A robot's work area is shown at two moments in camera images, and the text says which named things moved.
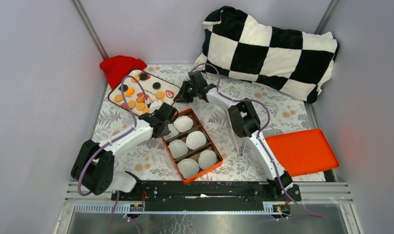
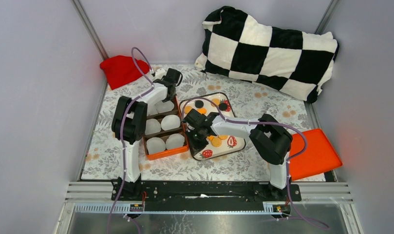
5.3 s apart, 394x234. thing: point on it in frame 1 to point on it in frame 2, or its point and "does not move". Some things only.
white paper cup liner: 174,131 to 151,108
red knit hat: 118,68 does not move
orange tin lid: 304,152 does not move
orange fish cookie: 130,90 to 202,110
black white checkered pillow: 297,62 does not move
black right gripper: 181,96 to 195,147
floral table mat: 176,123 does not move
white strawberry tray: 135,93 to 217,146
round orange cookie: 119,97 to 187,108
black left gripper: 167,132 to 168,98
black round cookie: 143,76 to 198,104
